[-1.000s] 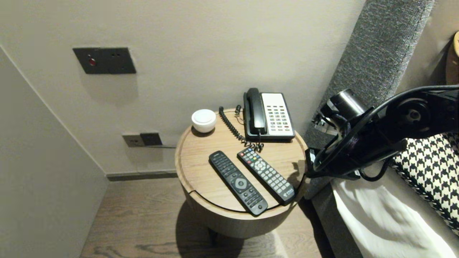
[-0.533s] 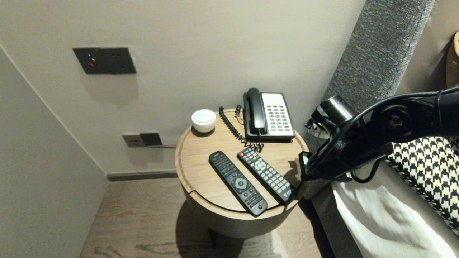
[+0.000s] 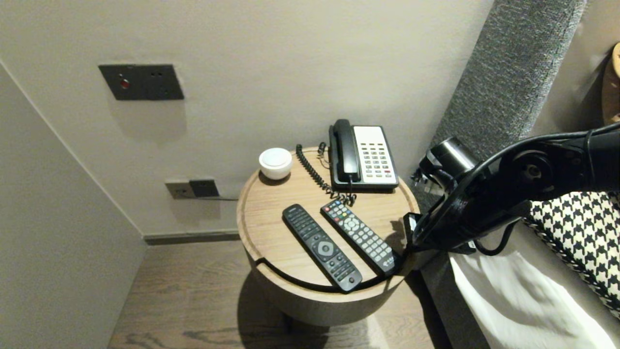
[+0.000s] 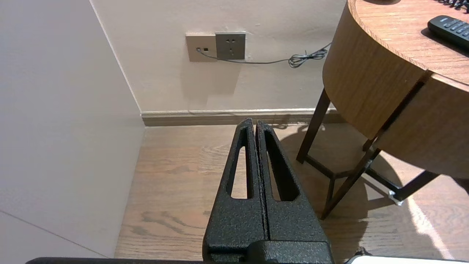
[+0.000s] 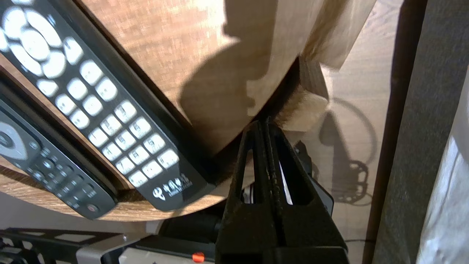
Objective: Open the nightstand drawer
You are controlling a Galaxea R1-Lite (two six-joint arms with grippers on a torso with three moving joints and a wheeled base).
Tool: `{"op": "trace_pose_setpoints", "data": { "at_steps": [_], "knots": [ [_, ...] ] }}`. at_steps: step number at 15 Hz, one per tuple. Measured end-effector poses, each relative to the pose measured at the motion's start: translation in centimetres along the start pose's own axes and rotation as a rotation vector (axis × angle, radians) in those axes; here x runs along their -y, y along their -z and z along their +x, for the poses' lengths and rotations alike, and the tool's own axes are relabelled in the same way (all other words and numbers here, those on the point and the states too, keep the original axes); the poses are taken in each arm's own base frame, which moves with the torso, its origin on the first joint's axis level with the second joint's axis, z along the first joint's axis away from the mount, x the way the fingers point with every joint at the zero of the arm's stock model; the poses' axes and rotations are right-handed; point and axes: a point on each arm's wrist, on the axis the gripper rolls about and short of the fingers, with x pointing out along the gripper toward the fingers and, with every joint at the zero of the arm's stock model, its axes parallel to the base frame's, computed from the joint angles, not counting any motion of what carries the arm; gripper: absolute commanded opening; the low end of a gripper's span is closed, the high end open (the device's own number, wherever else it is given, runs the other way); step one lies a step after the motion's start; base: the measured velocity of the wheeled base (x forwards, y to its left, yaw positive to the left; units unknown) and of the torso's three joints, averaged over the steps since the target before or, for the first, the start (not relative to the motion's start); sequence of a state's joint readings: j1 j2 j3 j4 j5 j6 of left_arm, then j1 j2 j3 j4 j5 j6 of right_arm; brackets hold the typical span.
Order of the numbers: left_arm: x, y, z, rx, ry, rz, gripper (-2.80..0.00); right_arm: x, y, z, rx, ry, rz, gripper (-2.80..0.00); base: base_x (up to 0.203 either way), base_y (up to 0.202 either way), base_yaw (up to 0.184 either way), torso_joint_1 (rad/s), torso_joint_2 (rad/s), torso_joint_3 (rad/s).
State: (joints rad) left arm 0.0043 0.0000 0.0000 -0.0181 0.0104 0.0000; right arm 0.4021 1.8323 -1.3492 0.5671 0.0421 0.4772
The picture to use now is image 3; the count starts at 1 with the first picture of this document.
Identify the black remote with grey buttons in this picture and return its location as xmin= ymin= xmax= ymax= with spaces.
xmin=320 ymin=200 xmax=403 ymax=278

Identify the black Philips remote control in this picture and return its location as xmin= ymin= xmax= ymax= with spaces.
xmin=282 ymin=204 xmax=363 ymax=294

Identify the black and white desk telephone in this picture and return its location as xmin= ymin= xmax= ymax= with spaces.
xmin=329 ymin=125 xmax=400 ymax=192

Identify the grey fabric bed base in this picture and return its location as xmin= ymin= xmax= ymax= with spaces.
xmin=420 ymin=252 xmax=490 ymax=349

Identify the white bed sheet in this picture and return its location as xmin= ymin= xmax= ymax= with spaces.
xmin=448 ymin=228 xmax=620 ymax=349

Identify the black telephone handset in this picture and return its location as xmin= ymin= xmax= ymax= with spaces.
xmin=332 ymin=119 xmax=361 ymax=183

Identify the houndstooth black white pillow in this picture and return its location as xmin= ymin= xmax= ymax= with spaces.
xmin=523 ymin=190 xmax=620 ymax=320

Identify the round wooden bedside table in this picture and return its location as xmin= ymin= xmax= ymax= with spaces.
xmin=236 ymin=147 xmax=421 ymax=335

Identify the white round bowl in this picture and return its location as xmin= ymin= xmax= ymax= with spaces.
xmin=258 ymin=147 xmax=294 ymax=181

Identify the grey fabric headboard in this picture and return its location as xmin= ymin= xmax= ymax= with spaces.
xmin=419 ymin=0 xmax=587 ymax=214

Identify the beige headboard panel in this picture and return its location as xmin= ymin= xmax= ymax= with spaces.
xmin=530 ymin=0 xmax=620 ymax=139

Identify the brown cushion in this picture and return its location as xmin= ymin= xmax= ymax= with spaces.
xmin=602 ymin=43 xmax=620 ymax=126

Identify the grey skirting board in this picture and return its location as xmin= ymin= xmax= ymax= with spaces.
xmin=143 ymin=231 xmax=241 ymax=247

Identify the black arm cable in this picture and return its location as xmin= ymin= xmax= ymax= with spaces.
xmin=417 ymin=128 xmax=594 ymax=256

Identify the black coiled phone cord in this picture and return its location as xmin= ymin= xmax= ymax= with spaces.
xmin=295 ymin=142 xmax=357 ymax=206

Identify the dark grey wall socket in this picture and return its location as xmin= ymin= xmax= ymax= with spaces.
xmin=189 ymin=179 xmax=219 ymax=198

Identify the beige wall socket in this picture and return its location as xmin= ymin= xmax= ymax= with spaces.
xmin=165 ymin=181 xmax=196 ymax=200

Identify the black wall switch panel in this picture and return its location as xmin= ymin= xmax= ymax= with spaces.
xmin=98 ymin=64 xmax=185 ymax=101

